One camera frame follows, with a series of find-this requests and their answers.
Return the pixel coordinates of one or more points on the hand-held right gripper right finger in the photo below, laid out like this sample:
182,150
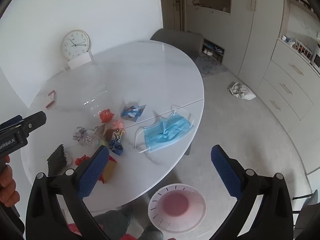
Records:
226,173

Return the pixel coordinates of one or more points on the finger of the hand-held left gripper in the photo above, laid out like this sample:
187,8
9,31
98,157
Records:
11,121
33,121

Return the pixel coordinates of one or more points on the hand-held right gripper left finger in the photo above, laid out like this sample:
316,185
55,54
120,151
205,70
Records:
93,173

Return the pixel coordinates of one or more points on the orange carton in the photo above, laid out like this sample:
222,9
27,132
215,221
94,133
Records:
110,170

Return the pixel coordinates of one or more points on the red wrapper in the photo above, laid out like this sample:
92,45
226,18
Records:
81,160

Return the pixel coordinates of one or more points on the blue wrapper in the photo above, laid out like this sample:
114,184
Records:
116,148

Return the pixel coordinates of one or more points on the grey paper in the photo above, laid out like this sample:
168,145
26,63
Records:
82,136

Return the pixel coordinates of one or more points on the black ridged tray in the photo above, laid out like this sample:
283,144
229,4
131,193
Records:
56,160

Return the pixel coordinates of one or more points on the blue patterned packet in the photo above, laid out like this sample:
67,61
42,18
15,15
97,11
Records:
132,112

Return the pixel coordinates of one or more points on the blue face mask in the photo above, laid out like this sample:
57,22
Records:
165,132

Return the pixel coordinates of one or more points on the person's left hand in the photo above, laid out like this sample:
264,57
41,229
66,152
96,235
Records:
7,185

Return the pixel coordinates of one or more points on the red and white small box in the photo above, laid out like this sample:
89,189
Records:
51,100

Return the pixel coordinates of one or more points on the brown patterned snack wrapper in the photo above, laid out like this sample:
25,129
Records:
110,134

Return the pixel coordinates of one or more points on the dark grey cloth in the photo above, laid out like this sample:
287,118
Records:
112,217

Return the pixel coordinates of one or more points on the pink crumpled paper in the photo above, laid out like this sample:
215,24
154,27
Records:
118,124

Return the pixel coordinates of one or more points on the red snack packet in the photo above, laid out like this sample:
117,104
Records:
106,116

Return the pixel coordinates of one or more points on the clear plastic bottle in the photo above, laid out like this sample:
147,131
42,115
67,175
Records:
97,102

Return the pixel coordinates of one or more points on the white card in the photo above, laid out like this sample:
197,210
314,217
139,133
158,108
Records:
80,62

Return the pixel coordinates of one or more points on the white tote bag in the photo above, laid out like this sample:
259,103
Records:
241,91

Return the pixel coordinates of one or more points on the grey patterned doormat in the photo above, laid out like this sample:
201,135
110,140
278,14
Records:
210,67

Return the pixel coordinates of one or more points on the beige drawer cabinet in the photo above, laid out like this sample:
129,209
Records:
287,80

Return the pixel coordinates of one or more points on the white shoe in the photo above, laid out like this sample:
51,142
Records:
208,52

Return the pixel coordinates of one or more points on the tall beige cabinet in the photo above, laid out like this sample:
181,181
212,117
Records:
250,42

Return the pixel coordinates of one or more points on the white microwave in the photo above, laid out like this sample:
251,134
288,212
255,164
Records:
316,62

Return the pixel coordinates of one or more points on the white dish rack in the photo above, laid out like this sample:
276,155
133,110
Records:
302,47

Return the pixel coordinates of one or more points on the beige door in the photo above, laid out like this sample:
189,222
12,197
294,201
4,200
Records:
172,5

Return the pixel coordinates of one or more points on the white round wall clock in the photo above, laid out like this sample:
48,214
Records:
75,45

